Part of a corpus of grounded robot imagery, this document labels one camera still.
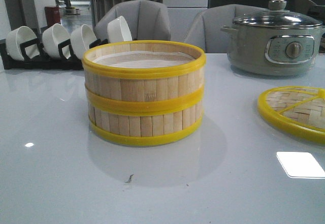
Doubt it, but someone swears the bamboo steamer drawer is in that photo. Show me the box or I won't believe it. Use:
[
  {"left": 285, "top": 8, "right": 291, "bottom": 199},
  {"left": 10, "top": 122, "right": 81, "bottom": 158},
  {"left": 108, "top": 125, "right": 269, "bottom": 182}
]
[
  {"left": 88, "top": 101, "right": 203, "bottom": 146},
  {"left": 82, "top": 40, "right": 206, "bottom": 116}
]

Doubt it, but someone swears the woven bamboo steamer lid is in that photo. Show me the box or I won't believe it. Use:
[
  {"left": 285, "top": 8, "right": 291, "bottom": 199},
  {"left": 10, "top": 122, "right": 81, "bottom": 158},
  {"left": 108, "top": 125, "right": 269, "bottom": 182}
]
[{"left": 257, "top": 86, "right": 324, "bottom": 144}]

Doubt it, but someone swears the right grey chair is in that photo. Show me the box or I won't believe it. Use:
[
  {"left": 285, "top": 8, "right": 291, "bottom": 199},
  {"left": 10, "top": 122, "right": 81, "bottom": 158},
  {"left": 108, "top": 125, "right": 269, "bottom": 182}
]
[{"left": 183, "top": 4, "right": 263, "bottom": 53}]

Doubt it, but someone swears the grey chair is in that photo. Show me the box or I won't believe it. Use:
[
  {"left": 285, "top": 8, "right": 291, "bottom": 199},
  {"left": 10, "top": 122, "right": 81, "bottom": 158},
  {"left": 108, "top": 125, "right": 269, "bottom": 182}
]
[
  {"left": 94, "top": 0, "right": 171, "bottom": 41},
  {"left": 183, "top": 4, "right": 263, "bottom": 53}
]

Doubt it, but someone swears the left grey chair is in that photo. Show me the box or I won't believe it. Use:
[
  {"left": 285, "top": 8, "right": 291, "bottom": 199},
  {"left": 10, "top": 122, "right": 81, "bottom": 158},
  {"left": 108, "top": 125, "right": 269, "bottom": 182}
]
[{"left": 94, "top": 0, "right": 171, "bottom": 41}]

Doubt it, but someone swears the white bowl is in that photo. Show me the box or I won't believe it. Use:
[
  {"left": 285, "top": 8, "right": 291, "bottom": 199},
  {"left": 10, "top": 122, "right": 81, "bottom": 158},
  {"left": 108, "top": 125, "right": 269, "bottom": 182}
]
[
  {"left": 42, "top": 23, "right": 70, "bottom": 59},
  {"left": 107, "top": 16, "right": 133, "bottom": 43},
  {"left": 6, "top": 26, "right": 37, "bottom": 61},
  {"left": 70, "top": 24, "right": 100, "bottom": 60}
]

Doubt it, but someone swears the grey electric cooking pot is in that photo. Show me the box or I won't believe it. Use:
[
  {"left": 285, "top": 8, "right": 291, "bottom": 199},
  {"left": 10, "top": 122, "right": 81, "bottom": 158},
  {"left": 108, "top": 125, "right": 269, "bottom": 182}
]
[{"left": 221, "top": 24, "right": 324, "bottom": 76}]

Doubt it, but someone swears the black dish rack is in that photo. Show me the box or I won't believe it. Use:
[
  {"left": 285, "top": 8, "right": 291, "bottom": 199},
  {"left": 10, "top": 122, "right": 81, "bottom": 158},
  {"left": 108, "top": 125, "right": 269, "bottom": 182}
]
[{"left": 0, "top": 29, "right": 110, "bottom": 71}]

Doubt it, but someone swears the red bin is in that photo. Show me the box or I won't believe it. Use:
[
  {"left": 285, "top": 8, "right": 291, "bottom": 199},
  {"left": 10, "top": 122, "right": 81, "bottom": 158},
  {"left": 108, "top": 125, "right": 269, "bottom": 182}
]
[{"left": 44, "top": 6, "right": 61, "bottom": 27}]

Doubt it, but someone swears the glass pot lid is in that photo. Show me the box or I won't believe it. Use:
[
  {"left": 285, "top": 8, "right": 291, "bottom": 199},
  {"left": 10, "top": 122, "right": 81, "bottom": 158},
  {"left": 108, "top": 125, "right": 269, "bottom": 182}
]
[{"left": 233, "top": 0, "right": 322, "bottom": 29}]

